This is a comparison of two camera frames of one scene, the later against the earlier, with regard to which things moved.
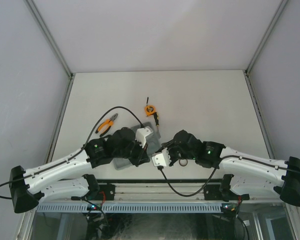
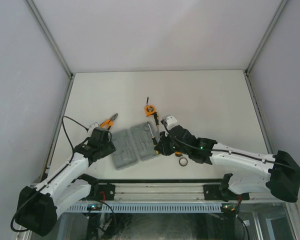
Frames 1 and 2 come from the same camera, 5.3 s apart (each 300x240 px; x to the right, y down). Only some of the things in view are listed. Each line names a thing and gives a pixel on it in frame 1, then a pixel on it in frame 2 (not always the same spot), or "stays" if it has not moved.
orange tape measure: (149, 109) stays
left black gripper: (142, 157) to (110, 148)
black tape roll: (183, 162) stays
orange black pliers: (105, 126) stays
